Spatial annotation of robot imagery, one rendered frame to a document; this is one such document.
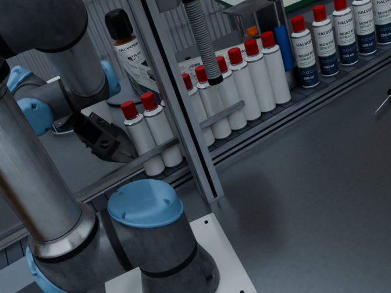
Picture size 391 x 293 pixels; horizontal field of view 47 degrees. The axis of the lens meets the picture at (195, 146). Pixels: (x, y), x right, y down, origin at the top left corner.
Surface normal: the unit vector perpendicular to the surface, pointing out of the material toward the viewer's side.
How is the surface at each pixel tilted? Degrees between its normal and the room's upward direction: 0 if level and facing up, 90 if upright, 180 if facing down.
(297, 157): 0
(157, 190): 8
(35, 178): 96
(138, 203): 8
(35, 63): 90
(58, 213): 96
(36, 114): 95
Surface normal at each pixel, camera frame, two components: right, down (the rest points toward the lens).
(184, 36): 0.27, 0.43
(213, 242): -0.30, -0.82
